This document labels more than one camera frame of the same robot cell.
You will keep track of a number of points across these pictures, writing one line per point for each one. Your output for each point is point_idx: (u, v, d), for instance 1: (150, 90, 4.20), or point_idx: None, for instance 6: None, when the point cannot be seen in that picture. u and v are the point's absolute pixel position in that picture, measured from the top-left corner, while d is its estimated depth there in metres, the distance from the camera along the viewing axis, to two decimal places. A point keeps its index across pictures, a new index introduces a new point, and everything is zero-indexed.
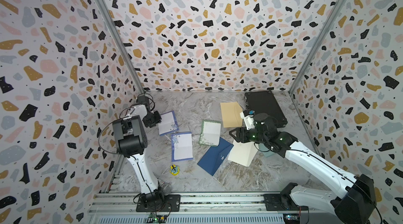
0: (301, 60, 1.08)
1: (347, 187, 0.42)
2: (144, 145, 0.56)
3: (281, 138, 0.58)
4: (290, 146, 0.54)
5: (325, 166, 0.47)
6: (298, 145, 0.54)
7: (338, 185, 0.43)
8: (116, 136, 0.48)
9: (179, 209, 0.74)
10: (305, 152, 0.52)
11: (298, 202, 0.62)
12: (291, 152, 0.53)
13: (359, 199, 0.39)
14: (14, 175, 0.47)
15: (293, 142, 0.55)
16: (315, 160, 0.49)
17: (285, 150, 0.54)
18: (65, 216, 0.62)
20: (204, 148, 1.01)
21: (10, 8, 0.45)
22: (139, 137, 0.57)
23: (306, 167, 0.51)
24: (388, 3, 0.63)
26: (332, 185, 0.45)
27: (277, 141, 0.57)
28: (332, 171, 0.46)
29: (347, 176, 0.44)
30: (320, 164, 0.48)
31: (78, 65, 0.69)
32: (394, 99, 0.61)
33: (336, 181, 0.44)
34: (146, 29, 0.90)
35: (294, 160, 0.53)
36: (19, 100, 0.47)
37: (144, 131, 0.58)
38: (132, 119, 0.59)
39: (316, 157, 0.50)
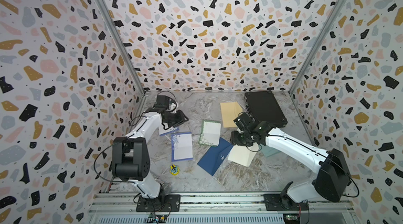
0: (301, 60, 1.08)
1: (320, 162, 0.45)
2: (141, 174, 0.46)
3: (260, 127, 0.61)
4: (268, 132, 0.58)
5: (300, 147, 0.50)
6: (276, 130, 0.58)
7: (313, 162, 0.46)
8: (115, 158, 0.46)
9: (179, 209, 0.74)
10: (283, 136, 0.55)
11: (293, 195, 0.63)
12: (269, 138, 0.56)
13: (332, 172, 0.42)
14: (14, 175, 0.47)
15: (271, 128, 0.59)
16: (290, 142, 0.52)
17: (264, 137, 0.57)
18: (65, 216, 0.62)
20: (204, 148, 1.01)
21: (10, 8, 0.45)
22: (138, 165, 0.46)
23: (284, 150, 0.53)
24: (388, 3, 0.63)
26: (308, 163, 0.47)
27: (256, 130, 0.60)
28: (307, 149, 0.49)
29: (319, 152, 0.47)
30: (296, 145, 0.51)
31: (78, 65, 0.69)
32: (394, 99, 0.61)
33: (310, 158, 0.47)
34: (146, 29, 0.90)
35: (274, 146, 0.56)
36: (19, 99, 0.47)
37: (146, 158, 0.48)
38: (135, 144, 0.49)
39: (292, 139, 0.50)
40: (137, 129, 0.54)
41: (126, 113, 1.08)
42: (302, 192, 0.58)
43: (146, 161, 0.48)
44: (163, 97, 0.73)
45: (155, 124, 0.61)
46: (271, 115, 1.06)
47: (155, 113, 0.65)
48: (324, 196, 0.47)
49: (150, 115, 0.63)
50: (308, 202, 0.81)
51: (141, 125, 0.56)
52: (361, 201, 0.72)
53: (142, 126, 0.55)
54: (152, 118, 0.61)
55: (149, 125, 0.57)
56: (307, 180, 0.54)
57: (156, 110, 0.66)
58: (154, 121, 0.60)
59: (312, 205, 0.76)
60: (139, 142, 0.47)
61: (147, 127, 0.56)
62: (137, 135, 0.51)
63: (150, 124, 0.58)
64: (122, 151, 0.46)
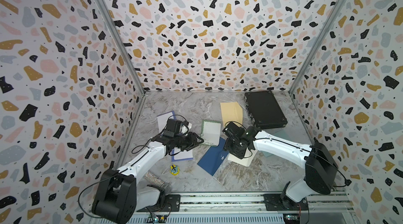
0: (301, 60, 1.08)
1: (305, 157, 0.47)
2: (119, 220, 0.40)
3: (247, 132, 0.63)
4: (255, 136, 0.60)
5: (286, 146, 0.52)
6: (262, 134, 0.60)
7: (298, 158, 0.48)
8: (98, 193, 0.42)
9: (179, 209, 0.74)
10: (268, 138, 0.57)
11: (290, 195, 0.63)
12: (256, 141, 0.58)
13: (319, 167, 0.44)
14: (14, 175, 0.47)
15: (257, 132, 0.61)
16: (276, 143, 0.54)
17: (252, 141, 0.58)
18: (65, 216, 0.62)
20: (204, 148, 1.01)
21: (10, 8, 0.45)
22: (120, 209, 0.40)
23: (272, 151, 0.55)
24: (388, 3, 0.63)
26: (295, 160, 0.49)
27: (244, 136, 0.62)
28: (292, 147, 0.51)
29: (303, 148, 0.49)
30: (282, 144, 0.53)
31: (78, 65, 0.69)
32: (394, 99, 0.61)
33: (296, 155, 0.48)
34: (146, 29, 0.90)
35: (263, 148, 0.57)
36: (19, 99, 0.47)
37: (130, 201, 0.42)
38: (123, 182, 0.45)
39: (278, 139, 0.55)
40: (131, 164, 0.49)
41: (126, 113, 1.08)
42: (299, 190, 0.58)
43: (130, 205, 0.42)
44: (173, 123, 0.67)
45: (157, 158, 0.56)
46: (271, 115, 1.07)
47: (160, 145, 0.59)
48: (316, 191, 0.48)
49: (153, 147, 0.58)
50: (308, 202, 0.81)
51: (138, 158, 0.51)
52: (361, 201, 0.72)
53: (139, 161, 0.50)
54: (155, 150, 0.56)
55: (147, 160, 0.51)
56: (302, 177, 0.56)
57: (162, 141, 0.61)
58: (155, 156, 0.55)
59: (312, 205, 0.76)
60: (127, 182, 0.42)
61: (144, 161, 0.50)
62: (130, 171, 0.46)
63: (150, 158, 0.52)
64: (107, 187, 0.42)
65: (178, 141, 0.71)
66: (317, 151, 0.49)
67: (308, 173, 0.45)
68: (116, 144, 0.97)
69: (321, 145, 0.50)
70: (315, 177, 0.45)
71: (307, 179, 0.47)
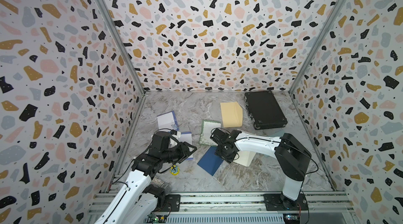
0: (301, 60, 1.08)
1: (275, 147, 0.52)
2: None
3: (230, 136, 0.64)
4: (236, 137, 0.66)
5: (259, 141, 0.58)
6: (241, 135, 0.66)
7: (270, 150, 0.52)
8: None
9: (179, 209, 0.74)
10: (246, 137, 0.63)
11: (289, 194, 0.63)
12: (237, 143, 0.63)
13: (288, 156, 0.48)
14: (14, 175, 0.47)
15: (238, 134, 0.67)
16: (252, 140, 0.60)
17: (235, 144, 0.64)
18: (65, 216, 0.62)
20: (204, 148, 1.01)
21: (10, 8, 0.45)
22: None
23: (252, 149, 0.60)
24: (388, 3, 0.63)
26: (269, 152, 0.54)
27: (228, 139, 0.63)
28: (265, 141, 0.56)
29: (274, 140, 0.54)
30: (257, 140, 0.59)
31: (78, 65, 0.69)
32: (394, 99, 0.61)
33: (268, 148, 0.53)
34: (146, 29, 0.90)
35: (244, 148, 0.62)
36: (19, 99, 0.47)
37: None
38: None
39: (254, 137, 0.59)
40: (106, 219, 0.42)
41: (126, 113, 1.08)
42: (293, 187, 0.59)
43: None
44: (160, 140, 0.57)
45: (139, 193, 0.49)
46: (270, 115, 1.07)
47: (141, 176, 0.50)
48: (294, 180, 0.51)
49: (133, 181, 0.49)
50: (308, 202, 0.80)
51: (114, 207, 0.44)
52: (361, 201, 0.71)
53: (115, 210, 0.43)
54: (134, 186, 0.48)
55: (126, 204, 0.45)
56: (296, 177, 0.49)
57: (145, 168, 0.52)
58: (135, 194, 0.47)
59: (312, 205, 0.76)
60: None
61: (121, 210, 0.44)
62: None
63: (128, 201, 0.45)
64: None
65: (168, 157, 0.63)
66: (287, 142, 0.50)
67: (281, 163, 0.50)
68: (116, 144, 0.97)
69: (290, 134, 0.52)
70: (287, 166, 0.49)
71: (284, 169, 0.51)
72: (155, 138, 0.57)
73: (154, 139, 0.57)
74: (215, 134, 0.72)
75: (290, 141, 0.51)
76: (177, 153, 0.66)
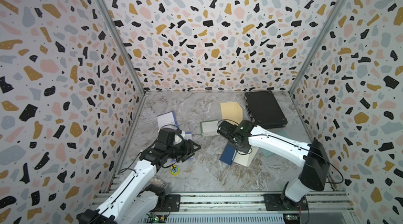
0: (301, 60, 1.08)
1: (304, 155, 0.46)
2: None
3: (242, 127, 0.59)
4: (250, 131, 0.56)
5: (285, 144, 0.50)
6: (257, 129, 0.56)
7: (296, 157, 0.47)
8: None
9: (179, 209, 0.74)
10: (265, 134, 0.54)
11: (291, 195, 0.63)
12: (253, 138, 0.54)
13: (316, 165, 0.43)
14: (14, 175, 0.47)
15: (252, 127, 0.57)
16: (273, 140, 0.52)
17: (247, 138, 0.55)
18: (65, 216, 0.62)
20: (204, 148, 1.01)
21: (10, 8, 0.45)
22: None
23: (268, 148, 0.53)
24: (388, 3, 0.63)
26: (293, 158, 0.48)
27: (239, 130, 0.58)
28: (290, 146, 0.49)
29: (301, 147, 0.48)
30: (280, 142, 0.51)
31: (78, 65, 0.69)
32: (394, 99, 0.61)
33: (294, 153, 0.47)
34: (146, 29, 0.90)
35: (259, 145, 0.55)
36: (19, 99, 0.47)
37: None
38: None
39: (274, 135, 0.53)
40: (114, 200, 0.44)
41: (126, 113, 1.08)
42: (296, 189, 0.58)
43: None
44: (166, 135, 0.60)
45: (146, 181, 0.51)
46: (271, 115, 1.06)
47: (148, 165, 0.53)
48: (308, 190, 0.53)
49: (140, 169, 0.52)
50: (308, 202, 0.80)
51: (122, 189, 0.46)
52: (361, 201, 0.71)
53: (123, 193, 0.45)
54: (142, 173, 0.51)
55: (133, 188, 0.47)
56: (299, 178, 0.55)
57: (151, 159, 0.55)
58: (142, 181, 0.50)
59: (312, 205, 0.76)
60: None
61: (128, 193, 0.45)
62: (110, 212, 0.41)
63: (135, 186, 0.47)
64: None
65: (172, 152, 0.66)
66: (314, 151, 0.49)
67: (304, 171, 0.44)
68: (116, 144, 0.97)
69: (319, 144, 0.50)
70: (310, 176, 0.45)
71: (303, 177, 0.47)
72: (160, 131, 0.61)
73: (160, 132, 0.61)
74: (222, 126, 0.64)
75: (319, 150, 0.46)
76: (181, 150, 0.68)
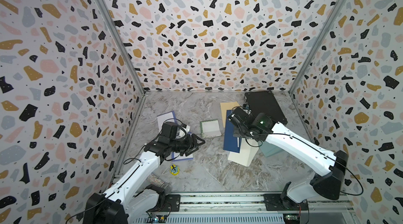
0: (301, 60, 1.08)
1: (330, 166, 0.42)
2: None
3: (261, 121, 0.52)
4: (272, 129, 0.50)
5: (309, 149, 0.45)
6: (279, 128, 0.50)
7: (321, 166, 0.43)
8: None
9: (179, 209, 0.74)
10: (288, 135, 0.48)
11: (293, 196, 0.63)
12: (273, 137, 0.48)
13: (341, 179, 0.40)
14: (14, 175, 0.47)
15: (274, 125, 0.51)
16: (296, 142, 0.47)
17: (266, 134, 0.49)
18: (65, 216, 0.62)
20: (204, 148, 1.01)
21: (10, 8, 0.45)
22: None
23: (289, 150, 0.48)
24: (388, 3, 0.63)
26: (316, 167, 0.45)
27: (258, 125, 0.51)
28: (316, 153, 0.45)
29: (328, 156, 0.44)
30: (304, 146, 0.46)
31: (78, 65, 0.69)
32: (394, 99, 0.61)
33: (319, 161, 0.43)
34: (146, 29, 0.90)
35: (278, 145, 0.50)
36: (19, 99, 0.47)
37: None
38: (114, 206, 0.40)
39: (298, 138, 0.48)
40: (119, 185, 0.45)
41: (126, 113, 1.08)
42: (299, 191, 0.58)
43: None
44: (169, 128, 0.62)
45: (150, 171, 0.53)
46: (271, 115, 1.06)
47: (153, 156, 0.55)
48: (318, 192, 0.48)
49: (145, 159, 0.53)
50: (308, 202, 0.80)
51: (128, 177, 0.47)
52: (361, 201, 0.71)
53: (128, 180, 0.46)
54: (147, 163, 0.52)
55: (139, 176, 0.48)
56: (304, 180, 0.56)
57: (156, 151, 0.57)
58: (147, 170, 0.51)
59: (312, 205, 0.76)
60: (115, 209, 0.39)
61: (134, 180, 0.47)
62: (116, 196, 0.42)
63: (140, 174, 0.48)
64: (94, 213, 0.39)
65: (175, 146, 0.67)
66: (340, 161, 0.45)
67: (326, 181, 0.43)
68: (116, 144, 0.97)
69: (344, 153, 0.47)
70: (330, 185, 0.42)
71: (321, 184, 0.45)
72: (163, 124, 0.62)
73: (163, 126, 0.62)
74: (236, 114, 0.56)
75: (343, 161, 0.43)
76: (186, 144, 0.69)
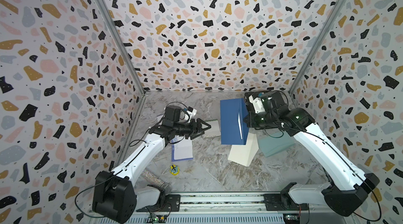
0: (301, 60, 1.08)
1: (356, 184, 0.39)
2: (120, 219, 0.40)
3: (297, 116, 0.48)
4: (306, 127, 0.46)
5: (339, 159, 0.42)
6: (315, 130, 0.46)
7: (346, 180, 0.40)
8: (96, 195, 0.41)
9: (179, 209, 0.74)
10: (321, 139, 0.45)
11: (294, 196, 0.63)
12: (305, 135, 0.45)
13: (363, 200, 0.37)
14: (14, 175, 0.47)
15: (310, 125, 0.47)
16: (328, 149, 0.44)
17: (298, 130, 0.46)
18: (65, 216, 0.62)
20: (204, 148, 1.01)
21: (10, 8, 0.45)
22: (119, 209, 0.40)
23: (316, 152, 0.45)
24: (388, 3, 0.63)
26: (339, 179, 0.42)
27: (292, 118, 0.48)
28: (346, 166, 0.42)
29: (358, 173, 0.41)
30: (334, 155, 0.43)
31: (78, 65, 0.69)
32: (394, 99, 0.61)
33: (345, 176, 0.41)
34: (146, 29, 0.90)
35: (306, 145, 0.47)
36: (19, 99, 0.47)
37: (129, 200, 0.41)
38: (120, 181, 0.42)
39: (330, 145, 0.45)
40: (127, 164, 0.46)
41: (126, 113, 1.08)
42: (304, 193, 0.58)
43: (129, 204, 0.42)
44: (172, 113, 0.62)
45: (154, 152, 0.53)
46: None
47: (158, 137, 0.56)
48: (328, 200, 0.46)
49: (150, 141, 0.54)
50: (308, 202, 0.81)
51: (134, 157, 0.48)
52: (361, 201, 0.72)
53: (135, 159, 0.47)
54: (151, 145, 0.53)
55: (144, 156, 0.49)
56: (315, 187, 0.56)
57: (160, 132, 0.58)
58: (152, 151, 0.51)
59: (312, 205, 0.76)
60: (123, 185, 0.40)
61: (140, 159, 0.48)
62: (125, 172, 0.43)
63: (146, 154, 0.49)
64: (104, 188, 0.40)
65: (179, 129, 0.67)
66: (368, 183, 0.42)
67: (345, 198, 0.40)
68: (116, 144, 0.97)
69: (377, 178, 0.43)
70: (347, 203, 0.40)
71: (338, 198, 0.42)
72: (167, 107, 0.62)
73: (167, 110, 0.62)
74: (274, 99, 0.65)
75: (374, 185, 0.39)
76: (188, 127, 0.69)
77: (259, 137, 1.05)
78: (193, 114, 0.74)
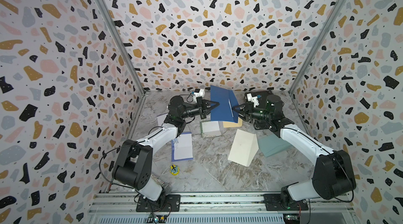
0: (301, 60, 1.08)
1: (320, 153, 0.48)
2: (137, 185, 0.44)
3: (280, 120, 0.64)
4: (284, 125, 0.63)
5: (308, 139, 0.54)
6: (292, 125, 0.63)
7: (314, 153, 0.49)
8: (118, 160, 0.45)
9: (179, 209, 0.74)
10: (296, 129, 0.60)
11: (293, 193, 0.64)
12: (283, 128, 0.62)
13: (328, 164, 0.44)
14: (14, 175, 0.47)
15: (289, 123, 0.64)
16: (299, 134, 0.57)
17: (280, 129, 0.62)
18: (65, 216, 0.62)
20: (204, 148, 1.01)
21: (10, 8, 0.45)
22: (137, 175, 0.45)
23: (295, 142, 0.56)
24: (388, 3, 0.63)
26: (311, 156, 0.50)
27: (277, 123, 0.65)
28: (313, 143, 0.52)
29: (324, 148, 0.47)
30: (304, 138, 0.55)
31: (78, 65, 0.69)
32: (394, 99, 0.61)
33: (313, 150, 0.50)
34: (146, 29, 0.90)
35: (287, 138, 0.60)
36: (19, 99, 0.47)
37: (147, 169, 0.46)
38: (142, 150, 0.49)
39: (304, 134, 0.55)
40: (149, 137, 0.54)
41: (126, 113, 1.08)
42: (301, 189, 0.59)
43: (146, 173, 0.46)
44: (176, 109, 0.62)
45: (168, 137, 0.59)
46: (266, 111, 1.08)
47: (172, 126, 0.64)
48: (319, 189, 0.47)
49: (167, 126, 0.63)
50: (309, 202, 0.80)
51: (154, 134, 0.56)
52: (361, 200, 0.71)
53: (156, 136, 0.55)
54: (169, 129, 0.61)
55: (162, 135, 0.56)
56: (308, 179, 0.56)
57: (174, 124, 0.66)
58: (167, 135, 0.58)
59: (313, 205, 0.75)
60: (146, 151, 0.46)
61: (160, 137, 0.55)
62: (147, 142, 0.50)
63: (164, 134, 0.57)
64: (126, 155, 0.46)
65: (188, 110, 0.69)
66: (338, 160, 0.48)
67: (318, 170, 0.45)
68: (116, 144, 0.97)
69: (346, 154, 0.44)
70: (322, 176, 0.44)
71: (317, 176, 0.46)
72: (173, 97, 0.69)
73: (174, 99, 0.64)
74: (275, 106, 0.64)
75: (342, 160, 0.45)
76: (195, 107, 0.70)
77: (259, 137, 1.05)
78: (200, 94, 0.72)
